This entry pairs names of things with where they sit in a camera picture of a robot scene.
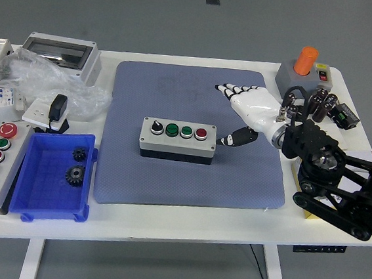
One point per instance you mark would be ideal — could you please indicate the white circuit breaker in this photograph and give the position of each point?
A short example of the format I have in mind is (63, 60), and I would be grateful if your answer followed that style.
(0, 100)

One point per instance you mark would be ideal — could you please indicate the black module green terminal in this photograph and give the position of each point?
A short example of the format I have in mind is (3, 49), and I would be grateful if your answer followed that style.
(346, 116)

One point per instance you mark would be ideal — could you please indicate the blue plastic bin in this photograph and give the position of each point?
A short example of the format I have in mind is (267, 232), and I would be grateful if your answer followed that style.
(45, 195)

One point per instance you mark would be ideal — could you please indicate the yellow and white carton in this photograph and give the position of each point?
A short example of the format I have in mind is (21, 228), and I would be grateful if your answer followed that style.
(312, 216)

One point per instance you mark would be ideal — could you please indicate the grey box with rocker switch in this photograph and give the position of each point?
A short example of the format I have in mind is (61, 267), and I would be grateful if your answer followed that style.
(290, 78)

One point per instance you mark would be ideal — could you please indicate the grey four-button control box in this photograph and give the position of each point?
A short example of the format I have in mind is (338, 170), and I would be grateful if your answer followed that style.
(175, 145)

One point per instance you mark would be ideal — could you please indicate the clear plastic bag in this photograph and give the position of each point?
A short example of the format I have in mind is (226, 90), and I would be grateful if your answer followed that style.
(46, 80)

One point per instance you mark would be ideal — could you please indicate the white table leg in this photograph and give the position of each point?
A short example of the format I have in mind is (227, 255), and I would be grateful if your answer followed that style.
(31, 259)
(275, 273)

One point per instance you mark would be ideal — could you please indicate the black power adapter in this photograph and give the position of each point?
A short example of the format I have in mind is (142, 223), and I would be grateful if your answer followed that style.
(58, 107)

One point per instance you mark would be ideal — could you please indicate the black floor plate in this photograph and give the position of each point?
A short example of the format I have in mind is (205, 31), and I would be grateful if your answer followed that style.
(212, 1)

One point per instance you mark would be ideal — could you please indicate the large black gear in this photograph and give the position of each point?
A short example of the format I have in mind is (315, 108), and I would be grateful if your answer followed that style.
(74, 175)

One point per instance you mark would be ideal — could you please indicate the grey five-button control box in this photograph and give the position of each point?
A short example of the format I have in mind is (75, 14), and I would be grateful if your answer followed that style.
(3, 168)

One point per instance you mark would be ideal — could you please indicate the orange cylinder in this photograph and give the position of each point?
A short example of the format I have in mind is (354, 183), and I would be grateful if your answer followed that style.
(305, 60)

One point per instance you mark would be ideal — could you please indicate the white wall socket plate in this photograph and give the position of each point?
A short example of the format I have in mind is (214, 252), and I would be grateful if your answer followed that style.
(35, 113)

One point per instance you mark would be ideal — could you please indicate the blue-grey padded mat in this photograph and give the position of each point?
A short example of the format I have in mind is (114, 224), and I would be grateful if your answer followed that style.
(136, 181)

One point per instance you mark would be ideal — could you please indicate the grey distribution box clear cover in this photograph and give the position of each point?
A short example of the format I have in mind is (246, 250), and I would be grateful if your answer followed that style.
(90, 67)

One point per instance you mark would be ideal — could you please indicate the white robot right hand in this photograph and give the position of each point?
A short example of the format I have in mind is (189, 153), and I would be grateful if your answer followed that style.
(255, 105)

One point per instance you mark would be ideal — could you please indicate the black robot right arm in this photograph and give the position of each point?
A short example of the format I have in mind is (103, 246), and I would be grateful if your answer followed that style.
(333, 180)

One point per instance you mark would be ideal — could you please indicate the black capacitor purple label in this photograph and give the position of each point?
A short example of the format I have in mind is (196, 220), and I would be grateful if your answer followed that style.
(293, 112)

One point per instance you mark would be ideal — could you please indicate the black desk control panel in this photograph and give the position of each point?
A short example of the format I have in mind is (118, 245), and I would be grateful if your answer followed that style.
(314, 249)

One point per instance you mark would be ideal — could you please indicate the small black gear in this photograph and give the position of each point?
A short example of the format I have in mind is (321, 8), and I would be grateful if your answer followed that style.
(79, 154)

